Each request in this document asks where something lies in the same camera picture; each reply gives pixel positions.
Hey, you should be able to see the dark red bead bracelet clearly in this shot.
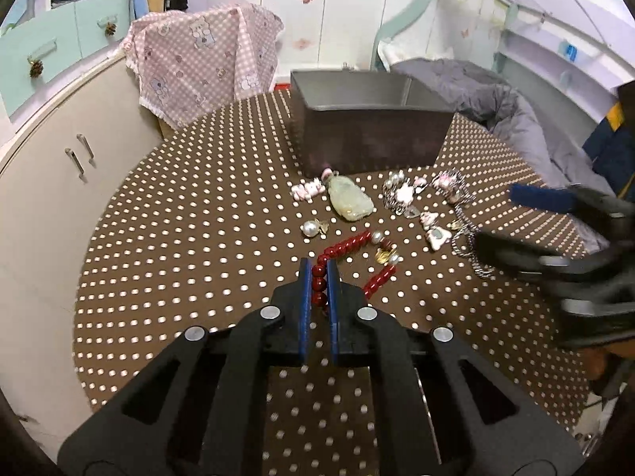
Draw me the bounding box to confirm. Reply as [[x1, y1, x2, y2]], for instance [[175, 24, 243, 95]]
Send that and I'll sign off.
[[310, 229, 400, 316]]

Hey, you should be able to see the person's right hand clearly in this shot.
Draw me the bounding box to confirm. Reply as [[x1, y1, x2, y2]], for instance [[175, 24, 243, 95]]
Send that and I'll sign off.
[[580, 340, 634, 399]]

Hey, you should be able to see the grey duvet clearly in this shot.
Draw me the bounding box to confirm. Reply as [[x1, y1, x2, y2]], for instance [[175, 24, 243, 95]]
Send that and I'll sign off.
[[391, 57, 617, 254]]

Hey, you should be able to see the pink bunny charm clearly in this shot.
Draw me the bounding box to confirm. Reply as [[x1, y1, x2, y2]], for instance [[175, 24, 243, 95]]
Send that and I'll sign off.
[[425, 226, 452, 251]]

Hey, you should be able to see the white bear charm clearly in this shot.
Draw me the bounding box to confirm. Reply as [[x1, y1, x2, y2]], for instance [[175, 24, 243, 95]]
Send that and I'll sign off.
[[419, 212, 439, 229]]

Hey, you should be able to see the green jade pendant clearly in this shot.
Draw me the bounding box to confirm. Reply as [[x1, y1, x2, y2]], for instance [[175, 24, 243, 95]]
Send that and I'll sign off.
[[326, 175, 375, 223]]

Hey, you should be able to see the brown polka dot tablecloth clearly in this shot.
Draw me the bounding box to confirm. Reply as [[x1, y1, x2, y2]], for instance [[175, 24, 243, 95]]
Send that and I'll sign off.
[[72, 89, 592, 476]]

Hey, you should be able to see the pearl earring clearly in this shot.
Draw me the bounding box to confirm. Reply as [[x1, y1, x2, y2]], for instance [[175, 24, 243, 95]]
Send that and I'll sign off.
[[300, 219, 329, 238]]

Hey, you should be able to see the grey metal box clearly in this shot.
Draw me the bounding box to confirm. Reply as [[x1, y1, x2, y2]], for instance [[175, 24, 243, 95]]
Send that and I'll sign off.
[[290, 70, 454, 177]]

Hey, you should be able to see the pink white clip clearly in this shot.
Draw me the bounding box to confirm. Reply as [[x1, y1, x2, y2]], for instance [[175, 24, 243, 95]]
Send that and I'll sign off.
[[291, 178, 326, 201]]

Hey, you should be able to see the beige low cabinet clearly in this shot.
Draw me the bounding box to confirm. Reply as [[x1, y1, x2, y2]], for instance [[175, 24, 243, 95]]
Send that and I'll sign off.
[[1, 57, 160, 459]]

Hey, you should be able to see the pink checkered cloth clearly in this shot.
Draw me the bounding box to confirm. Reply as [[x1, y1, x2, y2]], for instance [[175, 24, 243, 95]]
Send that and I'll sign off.
[[121, 2, 284, 130]]

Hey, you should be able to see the teal drawer unit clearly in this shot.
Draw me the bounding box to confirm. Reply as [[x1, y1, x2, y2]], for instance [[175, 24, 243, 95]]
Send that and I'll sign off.
[[0, 0, 130, 114]]

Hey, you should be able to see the teal bunk bed frame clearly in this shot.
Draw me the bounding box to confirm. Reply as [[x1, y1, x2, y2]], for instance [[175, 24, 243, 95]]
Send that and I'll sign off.
[[375, 0, 634, 123]]

